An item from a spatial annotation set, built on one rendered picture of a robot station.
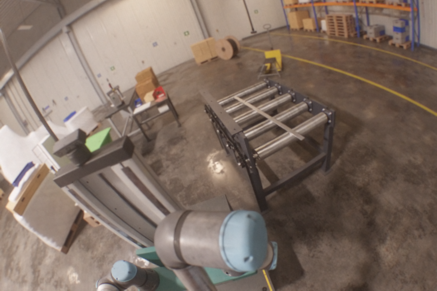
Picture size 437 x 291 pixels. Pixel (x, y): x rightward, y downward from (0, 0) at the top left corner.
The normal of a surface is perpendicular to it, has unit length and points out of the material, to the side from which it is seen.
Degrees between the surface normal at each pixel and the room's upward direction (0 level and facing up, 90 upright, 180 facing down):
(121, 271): 8
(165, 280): 0
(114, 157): 90
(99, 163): 90
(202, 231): 5
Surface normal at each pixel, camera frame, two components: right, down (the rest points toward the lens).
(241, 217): -0.15, -0.98
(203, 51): 0.24, 0.48
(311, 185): -0.32, -0.78
